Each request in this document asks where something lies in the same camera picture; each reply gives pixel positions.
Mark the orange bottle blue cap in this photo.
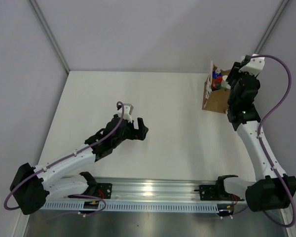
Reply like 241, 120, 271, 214
212, 69, 222, 79

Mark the dark green bottle red cap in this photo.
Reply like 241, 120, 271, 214
211, 76, 223, 91

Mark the green bottle white cap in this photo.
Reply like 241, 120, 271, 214
221, 75, 228, 90

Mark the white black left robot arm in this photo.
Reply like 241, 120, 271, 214
10, 115, 148, 215

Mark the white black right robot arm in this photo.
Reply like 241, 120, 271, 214
147, 58, 296, 212

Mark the watermelon canvas tote bag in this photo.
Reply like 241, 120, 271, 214
202, 61, 230, 114

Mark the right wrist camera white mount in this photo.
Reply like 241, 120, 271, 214
239, 55, 265, 77

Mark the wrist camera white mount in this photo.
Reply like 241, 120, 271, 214
239, 55, 265, 77
116, 102, 134, 123

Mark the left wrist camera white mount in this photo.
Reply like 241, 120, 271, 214
116, 102, 134, 123

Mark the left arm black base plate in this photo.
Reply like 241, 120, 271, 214
83, 183, 112, 199

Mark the aluminium mounting rail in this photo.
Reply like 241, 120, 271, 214
64, 175, 292, 204

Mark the white slotted cable duct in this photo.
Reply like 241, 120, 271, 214
41, 200, 219, 213

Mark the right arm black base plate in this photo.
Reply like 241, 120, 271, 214
194, 185, 244, 201

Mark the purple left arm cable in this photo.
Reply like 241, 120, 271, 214
3, 101, 125, 221

